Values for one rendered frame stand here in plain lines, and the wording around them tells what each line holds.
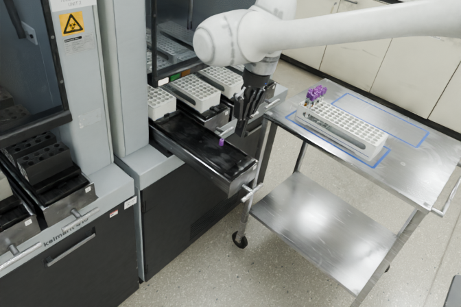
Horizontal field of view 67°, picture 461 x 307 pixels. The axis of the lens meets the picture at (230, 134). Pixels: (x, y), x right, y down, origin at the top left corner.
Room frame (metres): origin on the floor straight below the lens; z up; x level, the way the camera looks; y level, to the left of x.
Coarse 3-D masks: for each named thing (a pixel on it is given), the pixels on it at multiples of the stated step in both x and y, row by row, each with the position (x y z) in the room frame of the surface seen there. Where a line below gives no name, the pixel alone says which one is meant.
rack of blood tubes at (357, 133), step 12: (300, 108) 1.03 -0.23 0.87; (312, 108) 1.03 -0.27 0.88; (324, 108) 1.04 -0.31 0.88; (336, 108) 1.05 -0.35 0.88; (300, 120) 1.02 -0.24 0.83; (312, 120) 1.01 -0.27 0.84; (324, 120) 0.97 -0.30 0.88; (336, 120) 0.98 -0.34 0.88; (348, 120) 1.00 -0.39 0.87; (360, 120) 1.00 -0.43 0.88; (336, 132) 0.99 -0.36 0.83; (348, 132) 0.92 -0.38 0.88; (360, 132) 0.94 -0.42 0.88; (372, 132) 0.94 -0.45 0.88; (384, 132) 0.95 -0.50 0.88; (348, 144) 0.91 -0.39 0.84; (360, 144) 0.94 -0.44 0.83; (372, 144) 0.87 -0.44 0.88; (360, 156) 0.88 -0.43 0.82; (372, 156) 0.87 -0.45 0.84
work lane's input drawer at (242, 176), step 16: (176, 112) 0.97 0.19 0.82; (160, 128) 0.87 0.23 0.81; (176, 128) 0.90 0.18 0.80; (192, 128) 0.91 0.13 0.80; (160, 144) 0.86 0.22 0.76; (176, 144) 0.82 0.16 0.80; (192, 144) 0.83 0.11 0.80; (208, 144) 0.84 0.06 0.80; (224, 144) 0.86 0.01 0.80; (192, 160) 0.77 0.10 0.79; (208, 160) 0.75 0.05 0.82; (224, 160) 0.78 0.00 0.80; (240, 160) 0.77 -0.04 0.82; (256, 160) 0.80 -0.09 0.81; (208, 176) 0.73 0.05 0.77; (224, 176) 0.71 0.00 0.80; (240, 176) 0.72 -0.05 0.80
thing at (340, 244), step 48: (336, 96) 1.26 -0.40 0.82; (336, 144) 0.93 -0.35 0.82; (384, 144) 0.97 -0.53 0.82; (432, 144) 1.02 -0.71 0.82; (288, 192) 1.21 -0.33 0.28; (432, 192) 0.77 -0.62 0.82; (240, 240) 1.03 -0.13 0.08; (288, 240) 0.92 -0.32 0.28; (336, 240) 0.96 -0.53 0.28; (384, 240) 1.00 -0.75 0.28
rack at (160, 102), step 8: (152, 88) 1.02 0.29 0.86; (160, 88) 1.03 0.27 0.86; (152, 96) 0.98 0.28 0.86; (160, 96) 0.98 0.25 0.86; (168, 96) 0.99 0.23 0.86; (152, 104) 0.93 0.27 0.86; (160, 104) 0.93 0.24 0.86; (168, 104) 0.95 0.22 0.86; (152, 112) 0.91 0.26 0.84; (160, 112) 0.92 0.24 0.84
